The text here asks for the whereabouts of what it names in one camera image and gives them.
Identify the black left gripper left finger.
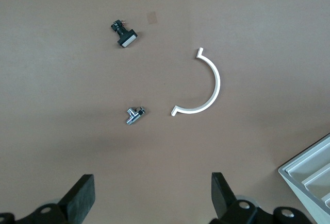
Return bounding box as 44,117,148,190
0,174,96,224

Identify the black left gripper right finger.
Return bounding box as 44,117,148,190
211,172,314,224

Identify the white drawer cabinet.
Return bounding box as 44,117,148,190
277,133,330,224

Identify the upper metal button part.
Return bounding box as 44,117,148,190
125,106,146,126

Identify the black pushbutton with square white cap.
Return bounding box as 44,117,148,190
109,20,139,48

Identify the white semicircular plastic bracket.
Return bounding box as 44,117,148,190
170,47,221,117

